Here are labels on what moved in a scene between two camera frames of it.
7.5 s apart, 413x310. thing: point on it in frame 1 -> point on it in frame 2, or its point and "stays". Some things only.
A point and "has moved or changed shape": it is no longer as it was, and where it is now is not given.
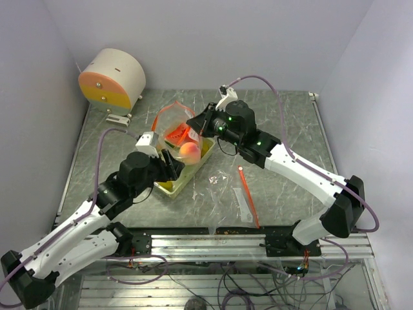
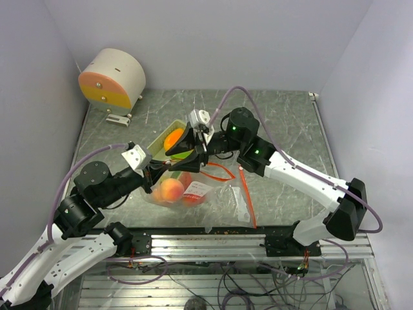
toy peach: (190, 153) has moved or changed shape
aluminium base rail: (349, 246) stays
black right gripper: (199, 123) -> (186, 143)
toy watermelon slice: (179, 136) -> (185, 177)
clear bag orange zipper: (174, 134) -> (184, 189)
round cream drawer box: (113, 81) stays
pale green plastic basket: (171, 188) -> (157, 148)
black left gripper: (173, 166) stays
